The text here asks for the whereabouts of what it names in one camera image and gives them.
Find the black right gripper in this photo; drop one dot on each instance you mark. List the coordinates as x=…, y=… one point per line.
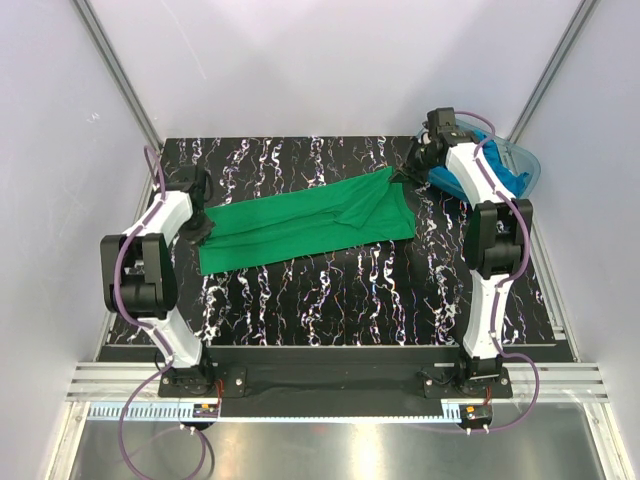
x=401, y=177

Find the blue t shirt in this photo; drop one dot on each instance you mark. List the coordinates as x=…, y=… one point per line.
x=505, y=165

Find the white slotted cable duct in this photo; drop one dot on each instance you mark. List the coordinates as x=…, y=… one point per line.
x=233, y=412

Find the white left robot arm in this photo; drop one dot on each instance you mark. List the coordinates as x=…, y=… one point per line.
x=139, y=282

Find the aluminium corner post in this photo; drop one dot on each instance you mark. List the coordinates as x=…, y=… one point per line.
x=111, y=61
x=578, y=21

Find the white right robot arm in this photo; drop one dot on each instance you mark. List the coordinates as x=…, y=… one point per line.
x=496, y=246

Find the green t shirt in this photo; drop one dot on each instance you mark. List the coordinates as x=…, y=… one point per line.
x=364, y=209

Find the clear blue plastic bin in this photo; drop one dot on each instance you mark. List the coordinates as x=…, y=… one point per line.
x=520, y=165

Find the left aluminium corner post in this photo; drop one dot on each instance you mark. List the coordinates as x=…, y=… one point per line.
x=111, y=61

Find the aluminium front frame rail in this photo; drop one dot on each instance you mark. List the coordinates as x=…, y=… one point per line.
x=559, y=424

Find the right aluminium corner post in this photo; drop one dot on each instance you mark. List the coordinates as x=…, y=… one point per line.
x=578, y=21

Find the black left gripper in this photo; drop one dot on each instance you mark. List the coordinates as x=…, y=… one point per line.
x=199, y=236

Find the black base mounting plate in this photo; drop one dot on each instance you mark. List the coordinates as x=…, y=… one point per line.
x=370, y=379

